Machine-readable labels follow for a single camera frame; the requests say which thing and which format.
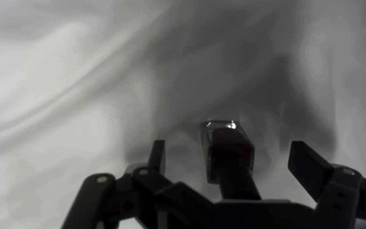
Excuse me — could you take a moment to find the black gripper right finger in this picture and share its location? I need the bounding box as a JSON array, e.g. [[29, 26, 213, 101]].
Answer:
[[287, 141, 366, 229]]

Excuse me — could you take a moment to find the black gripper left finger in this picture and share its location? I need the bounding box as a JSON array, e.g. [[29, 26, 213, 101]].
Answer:
[[61, 140, 212, 229]]

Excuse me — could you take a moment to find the dark nail polish bottle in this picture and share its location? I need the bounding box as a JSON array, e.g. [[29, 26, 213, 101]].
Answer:
[[199, 120, 260, 200]]

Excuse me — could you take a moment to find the white tablecloth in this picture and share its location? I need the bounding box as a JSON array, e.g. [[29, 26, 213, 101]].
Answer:
[[0, 0, 366, 229]]

